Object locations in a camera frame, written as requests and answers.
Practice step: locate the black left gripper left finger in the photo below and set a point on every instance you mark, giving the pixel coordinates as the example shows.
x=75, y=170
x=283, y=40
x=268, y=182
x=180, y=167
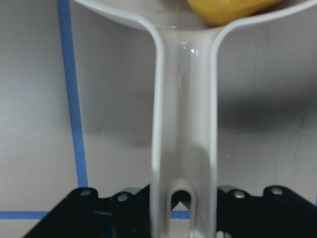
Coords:
x=83, y=214

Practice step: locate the beige plastic dustpan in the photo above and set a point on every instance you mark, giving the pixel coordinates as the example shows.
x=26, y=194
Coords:
x=184, y=142

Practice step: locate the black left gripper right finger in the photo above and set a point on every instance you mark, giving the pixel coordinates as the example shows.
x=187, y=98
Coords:
x=278, y=213

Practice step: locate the yellow potato-like toy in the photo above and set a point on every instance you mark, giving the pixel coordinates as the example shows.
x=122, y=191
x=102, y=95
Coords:
x=222, y=12

